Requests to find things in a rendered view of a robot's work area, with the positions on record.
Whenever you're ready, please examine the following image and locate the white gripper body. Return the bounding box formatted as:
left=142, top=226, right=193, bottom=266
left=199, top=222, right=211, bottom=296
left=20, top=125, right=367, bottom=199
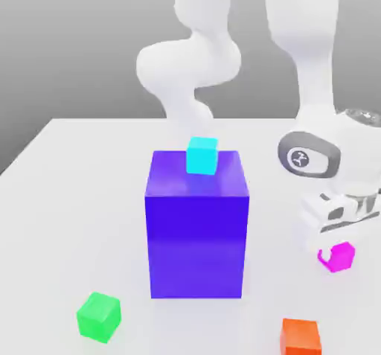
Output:
left=299, top=197, right=381, bottom=253

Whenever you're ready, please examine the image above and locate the small magenta cube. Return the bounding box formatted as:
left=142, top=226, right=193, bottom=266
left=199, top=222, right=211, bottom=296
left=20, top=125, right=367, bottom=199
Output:
left=317, top=240, right=357, bottom=274

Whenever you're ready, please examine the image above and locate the small orange cube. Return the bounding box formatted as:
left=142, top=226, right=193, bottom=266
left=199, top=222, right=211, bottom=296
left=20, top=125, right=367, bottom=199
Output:
left=278, top=318, right=324, bottom=355

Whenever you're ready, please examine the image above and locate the small cyan cube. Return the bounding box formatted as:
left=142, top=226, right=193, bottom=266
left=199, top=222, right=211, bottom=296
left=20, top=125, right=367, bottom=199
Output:
left=185, top=136, right=219, bottom=176

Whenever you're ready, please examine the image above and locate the small green cube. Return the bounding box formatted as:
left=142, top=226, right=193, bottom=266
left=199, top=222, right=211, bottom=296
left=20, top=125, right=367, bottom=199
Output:
left=76, top=291, right=122, bottom=345

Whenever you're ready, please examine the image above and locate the large purple box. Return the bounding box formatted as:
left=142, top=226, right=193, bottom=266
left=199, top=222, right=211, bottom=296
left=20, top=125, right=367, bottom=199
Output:
left=144, top=150, right=250, bottom=300

